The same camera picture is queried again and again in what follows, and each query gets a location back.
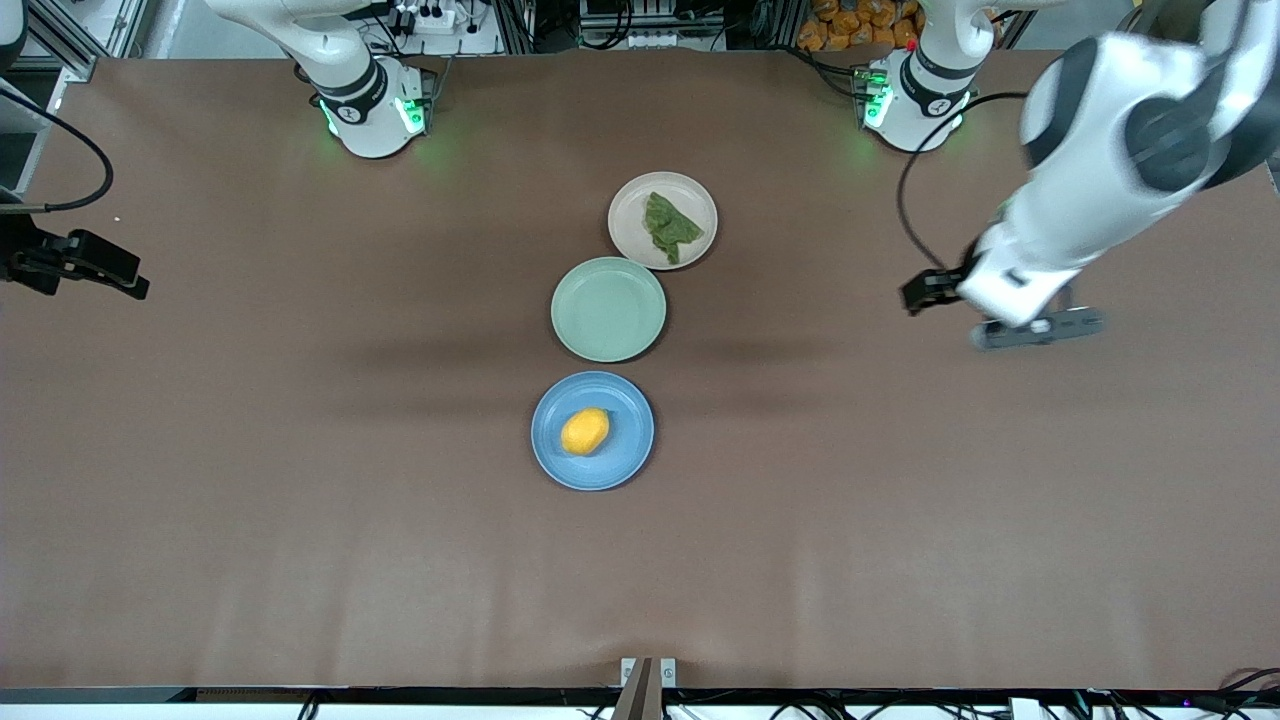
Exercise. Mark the white power strip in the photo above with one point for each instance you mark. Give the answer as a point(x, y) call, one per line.
point(430, 17)

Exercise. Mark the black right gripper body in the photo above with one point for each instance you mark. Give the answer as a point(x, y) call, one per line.
point(28, 258)

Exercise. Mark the light green round plate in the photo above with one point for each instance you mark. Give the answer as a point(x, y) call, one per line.
point(608, 309)

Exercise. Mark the beige round plate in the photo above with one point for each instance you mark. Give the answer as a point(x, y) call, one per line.
point(630, 225)

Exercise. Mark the green lettuce leaf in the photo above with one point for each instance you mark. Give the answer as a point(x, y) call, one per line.
point(672, 228)

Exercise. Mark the yellow lemon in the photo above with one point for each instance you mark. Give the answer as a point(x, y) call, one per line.
point(585, 431)

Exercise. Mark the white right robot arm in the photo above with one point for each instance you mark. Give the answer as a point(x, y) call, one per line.
point(365, 110)

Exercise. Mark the blue round plate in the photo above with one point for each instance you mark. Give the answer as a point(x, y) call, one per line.
point(625, 460)

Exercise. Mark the orange snack bags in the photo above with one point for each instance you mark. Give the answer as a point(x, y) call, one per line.
point(850, 25)

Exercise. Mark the metal table edge bracket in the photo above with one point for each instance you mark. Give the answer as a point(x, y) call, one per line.
point(648, 690)

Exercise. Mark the aluminium frame profile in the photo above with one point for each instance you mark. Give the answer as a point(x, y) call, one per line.
point(515, 25)
point(70, 55)

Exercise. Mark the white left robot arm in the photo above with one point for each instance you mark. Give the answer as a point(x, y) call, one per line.
point(1100, 150)

